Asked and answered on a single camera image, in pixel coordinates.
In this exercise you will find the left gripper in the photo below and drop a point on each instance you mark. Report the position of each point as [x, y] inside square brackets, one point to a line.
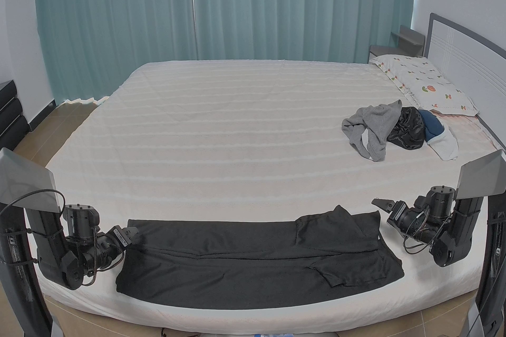
[119, 238]

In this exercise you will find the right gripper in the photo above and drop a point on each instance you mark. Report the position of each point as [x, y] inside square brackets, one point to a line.
[402, 216]

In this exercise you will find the black T-shirt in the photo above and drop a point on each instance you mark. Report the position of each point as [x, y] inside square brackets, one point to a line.
[237, 276]

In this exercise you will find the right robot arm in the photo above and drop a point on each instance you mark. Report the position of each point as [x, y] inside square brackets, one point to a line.
[464, 225]

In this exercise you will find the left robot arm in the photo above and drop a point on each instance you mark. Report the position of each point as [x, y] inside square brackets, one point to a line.
[51, 244]

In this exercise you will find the black shiny garment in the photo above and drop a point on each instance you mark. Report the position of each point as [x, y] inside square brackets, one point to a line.
[407, 130]

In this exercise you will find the blue and white garment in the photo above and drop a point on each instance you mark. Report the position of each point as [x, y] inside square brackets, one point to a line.
[444, 146]

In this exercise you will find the grey garment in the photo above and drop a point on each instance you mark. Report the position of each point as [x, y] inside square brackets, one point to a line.
[371, 122]

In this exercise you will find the white printed pillow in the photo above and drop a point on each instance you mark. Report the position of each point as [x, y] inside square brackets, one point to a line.
[425, 80]

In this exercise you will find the bed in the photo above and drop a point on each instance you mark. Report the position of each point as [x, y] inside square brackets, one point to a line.
[237, 130]

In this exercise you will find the grey bedside table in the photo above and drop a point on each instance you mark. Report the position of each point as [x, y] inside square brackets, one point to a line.
[409, 38]

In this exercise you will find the black chest of drawers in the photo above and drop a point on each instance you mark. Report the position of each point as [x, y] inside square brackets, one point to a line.
[10, 114]

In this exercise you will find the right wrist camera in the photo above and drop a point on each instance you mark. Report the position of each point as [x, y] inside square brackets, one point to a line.
[420, 203]

